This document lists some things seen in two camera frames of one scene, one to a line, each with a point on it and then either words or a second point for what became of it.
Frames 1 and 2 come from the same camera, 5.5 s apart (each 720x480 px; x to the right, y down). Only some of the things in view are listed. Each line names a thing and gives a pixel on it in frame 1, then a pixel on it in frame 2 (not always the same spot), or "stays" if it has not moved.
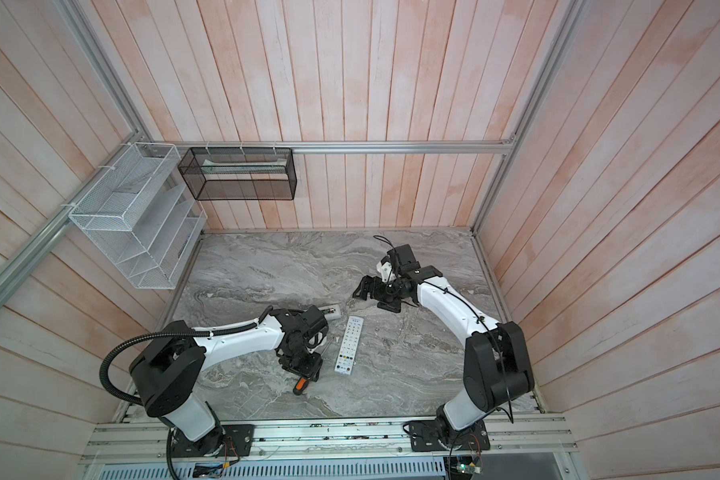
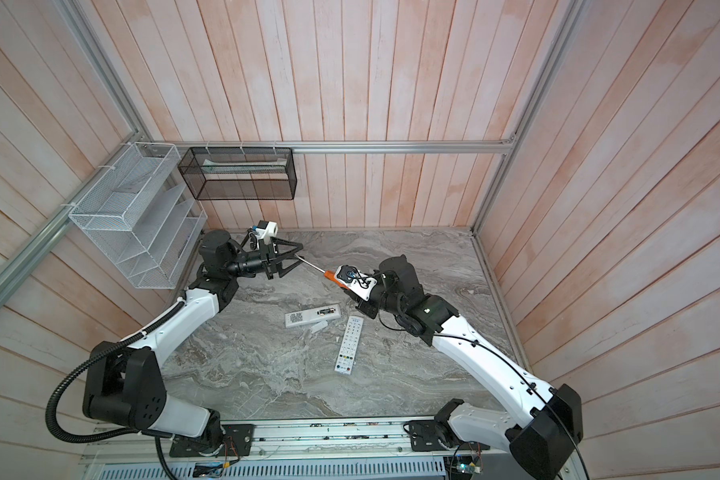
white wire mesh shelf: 143,216 stays
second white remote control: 350,346 stays
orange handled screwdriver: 301,385 → 327,273
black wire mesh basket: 240,173 stays
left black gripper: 310,370 → 268,255
